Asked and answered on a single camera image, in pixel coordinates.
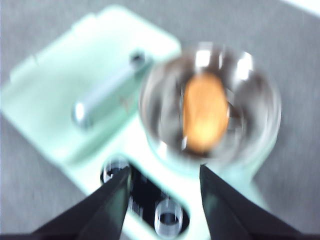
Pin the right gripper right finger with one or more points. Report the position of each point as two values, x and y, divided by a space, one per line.
230 215

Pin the mint green breakfast machine base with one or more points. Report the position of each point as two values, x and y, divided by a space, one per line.
155 166

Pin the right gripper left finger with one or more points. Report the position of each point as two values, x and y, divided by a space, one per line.
100 215

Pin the mint green steamer pot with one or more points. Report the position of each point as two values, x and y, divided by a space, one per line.
162 112

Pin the mint green griddle cover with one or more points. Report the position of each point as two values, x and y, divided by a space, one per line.
70 82

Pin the silver control knob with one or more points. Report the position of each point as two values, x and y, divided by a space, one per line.
113 170
168 217

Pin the brown potato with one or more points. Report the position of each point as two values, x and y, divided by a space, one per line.
205 115

